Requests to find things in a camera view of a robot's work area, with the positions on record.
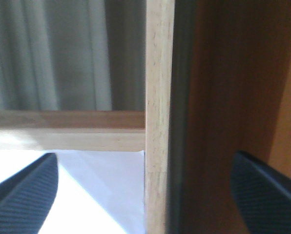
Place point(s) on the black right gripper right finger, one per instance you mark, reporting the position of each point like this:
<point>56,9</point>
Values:
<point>262,195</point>

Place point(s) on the grey curtain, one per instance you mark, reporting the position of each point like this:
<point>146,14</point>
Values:
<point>72,54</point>

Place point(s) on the wooden shelf unit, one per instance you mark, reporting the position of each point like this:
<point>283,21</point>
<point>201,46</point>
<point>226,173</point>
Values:
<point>217,80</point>

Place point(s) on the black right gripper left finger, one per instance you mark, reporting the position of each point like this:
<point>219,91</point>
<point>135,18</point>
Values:
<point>26,198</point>

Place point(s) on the white paper sheets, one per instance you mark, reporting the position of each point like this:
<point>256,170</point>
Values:
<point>98,192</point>

